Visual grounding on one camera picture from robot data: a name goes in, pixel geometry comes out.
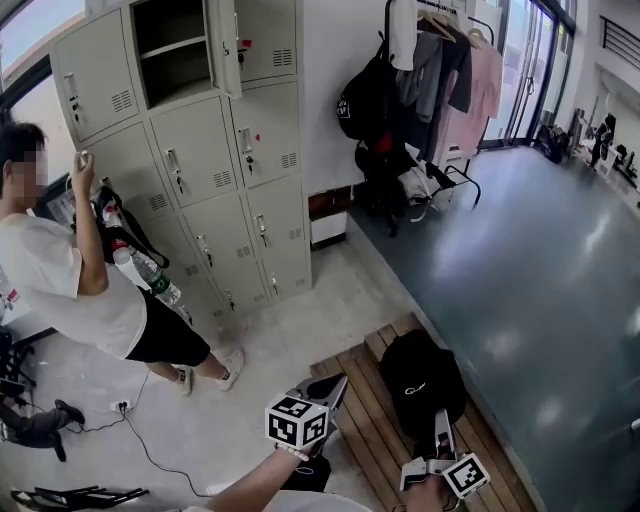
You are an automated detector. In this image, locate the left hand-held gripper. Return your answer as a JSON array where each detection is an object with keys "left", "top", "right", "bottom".
[{"left": 264, "top": 372, "right": 349, "bottom": 458}]

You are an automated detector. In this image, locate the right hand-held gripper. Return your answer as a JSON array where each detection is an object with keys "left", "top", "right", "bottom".
[{"left": 399, "top": 408, "right": 492, "bottom": 499}]

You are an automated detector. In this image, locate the black garment with white logo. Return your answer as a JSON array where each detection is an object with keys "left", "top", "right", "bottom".
[{"left": 378, "top": 328, "right": 469, "bottom": 442}]

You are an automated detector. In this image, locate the clothes rack with garments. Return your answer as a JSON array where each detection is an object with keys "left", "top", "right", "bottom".
[{"left": 377, "top": 0, "right": 496, "bottom": 239}]

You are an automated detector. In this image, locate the person's left forearm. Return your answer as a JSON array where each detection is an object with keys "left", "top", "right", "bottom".
[{"left": 206, "top": 447, "right": 309, "bottom": 512}]

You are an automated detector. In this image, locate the person's right forearm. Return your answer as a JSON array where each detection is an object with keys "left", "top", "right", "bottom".
[{"left": 403, "top": 477, "right": 447, "bottom": 512}]

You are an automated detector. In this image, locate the wooden slatted step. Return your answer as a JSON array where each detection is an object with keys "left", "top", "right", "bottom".
[{"left": 308, "top": 312, "right": 542, "bottom": 512}]

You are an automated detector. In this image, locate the person's leg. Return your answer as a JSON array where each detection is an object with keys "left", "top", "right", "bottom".
[{"left": 281, "top": 454, "right": 333, "bottom": 494}]

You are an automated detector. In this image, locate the clear plastic water bottle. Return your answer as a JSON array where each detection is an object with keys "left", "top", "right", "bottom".
[{"left": 112, "top": 244, "right": 194, "bottom": 327}]

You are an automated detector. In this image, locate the black metal stand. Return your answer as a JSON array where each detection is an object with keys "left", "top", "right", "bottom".
[{"left": 9, "top": 483, "right": 152, "bottom": 512}]

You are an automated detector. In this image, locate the grey metal locker cabinet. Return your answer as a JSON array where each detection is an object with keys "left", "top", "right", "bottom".
[{"left": 48, "top": 0, "right": 314, "bottom": 327}]

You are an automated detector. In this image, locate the black backpack with white print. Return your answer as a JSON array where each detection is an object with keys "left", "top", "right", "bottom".
[{"left": 336, "top": 32, "right": 397, "bottom": 142}]

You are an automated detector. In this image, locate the black duffel bag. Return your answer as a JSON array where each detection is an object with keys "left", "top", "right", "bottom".
[{"left": 533, "top": 124, "right": 572, "bottom": 165}]

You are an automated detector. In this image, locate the small white table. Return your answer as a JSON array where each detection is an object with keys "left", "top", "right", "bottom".
[{"left": 596, "top": 144, "right": 624, "bottom": 177}]

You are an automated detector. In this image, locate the pink hanging garment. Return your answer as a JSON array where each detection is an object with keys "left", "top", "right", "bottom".
[{"left": 433, "top": 42, "right": 504, "bottom": 162}]

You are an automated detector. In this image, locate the light grey hanging garment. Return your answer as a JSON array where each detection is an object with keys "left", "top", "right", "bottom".
[{"left": 396, "top": 29, "right": 444, "bottom": 124}]

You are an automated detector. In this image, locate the dark grey hanging shirt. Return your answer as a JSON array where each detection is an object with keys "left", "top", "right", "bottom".
[{"left": 418, "top": 27, "right": 474, "bottom": 162}]

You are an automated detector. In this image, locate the open grey locker door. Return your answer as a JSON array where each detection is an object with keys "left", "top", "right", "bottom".
[{"left": 206, "top": 0, "right": 245, "bottom": 100}]

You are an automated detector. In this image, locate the glass sliding door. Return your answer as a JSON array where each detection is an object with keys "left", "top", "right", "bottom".
[{"left": 498, "top": 0, "right": 577, "bottom": 147}]

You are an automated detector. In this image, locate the white hanging garment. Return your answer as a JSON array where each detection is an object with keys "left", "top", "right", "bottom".
[{"left": 388, "top": 0, "right": 419, "bottom": 72}]

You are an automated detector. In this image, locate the black metal railing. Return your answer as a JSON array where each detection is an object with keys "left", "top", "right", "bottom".
[{"left": 598, "top": 14, "right": 640, "bottom": 67}]

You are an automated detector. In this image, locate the large glass window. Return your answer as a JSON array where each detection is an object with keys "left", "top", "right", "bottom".
[{"left": 0, "top": 0, "right": 87, "bottom": 104}]

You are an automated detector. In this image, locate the white bead bracelet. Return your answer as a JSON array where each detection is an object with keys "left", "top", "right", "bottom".
[{"left": 275, "top": 443, "right": 312, "bottom": 462}]

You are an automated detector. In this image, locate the white wall box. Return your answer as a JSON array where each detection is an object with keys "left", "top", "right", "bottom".
[{"left": 309, "top": 212, "right": 350, "bottom": 251}]

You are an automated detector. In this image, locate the brown wall panel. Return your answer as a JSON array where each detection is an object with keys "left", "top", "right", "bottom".
[{"left": 307, "top": 185, "right": 354, "bottom": 222}]

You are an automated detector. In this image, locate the black power cable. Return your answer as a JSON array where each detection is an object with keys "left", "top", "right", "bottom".
[{"left": 73, "top": 404, "right": 217, "bottom": 500}]

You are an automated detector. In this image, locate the black strap bag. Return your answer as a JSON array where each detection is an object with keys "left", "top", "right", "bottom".
[{"left": 91, "top": 184, "right": 172, "bottom": 270}]

